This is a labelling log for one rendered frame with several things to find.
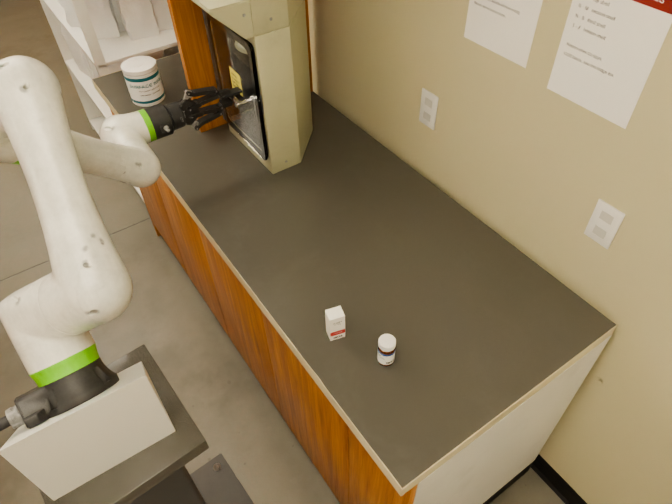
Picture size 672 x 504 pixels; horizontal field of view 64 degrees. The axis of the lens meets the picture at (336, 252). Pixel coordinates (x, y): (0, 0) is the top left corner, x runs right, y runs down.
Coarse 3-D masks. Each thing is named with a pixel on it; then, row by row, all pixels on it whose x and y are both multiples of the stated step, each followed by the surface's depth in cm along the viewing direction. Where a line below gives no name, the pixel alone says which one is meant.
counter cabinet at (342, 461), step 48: (144, 192) 263; (192, 240) 207; (240, 288) 170; (240, 336) 210; (288, 384) 173; (576, 384) 152; (336, 432) 147; (528, 432) 153; (336, 480) 175; (384, 480) 127; (432, 480) 119; (480, 480) 155
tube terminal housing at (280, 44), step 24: (264, 0) 141; (288, 0) 146; (264, 24) 145; (288, 24) 149; (264, 48) 149; (288, 48) 154; (264, 72) 154; (288, 72) 158; (264, 96) 159; (288, 96) 164; (264, 120) 165; (288, 120) 169; (288, 144) 175
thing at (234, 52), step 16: (208, 16) 164; (224, 32) 158; (224, 48) 164; (240, 48) 153; (224, 64) 170; (240, 64) 158; (224, 80) 176; (256, 80) 155; (256, 96) 158; (240, 112) 176; (256, 112) 164; (240, 128) 183; (256, 128) 170; (256, 144) 176
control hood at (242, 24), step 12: (192, 0) 141; (204, 0) 138; (216, 0) 138; (228, 0) 138; (240, 0) 138; (216, 12) 135; (228, 12) 137; (240, 12) 139; (228, 24) 139; (240, 24) 141; (252, 24) 143; (252, 36) 145
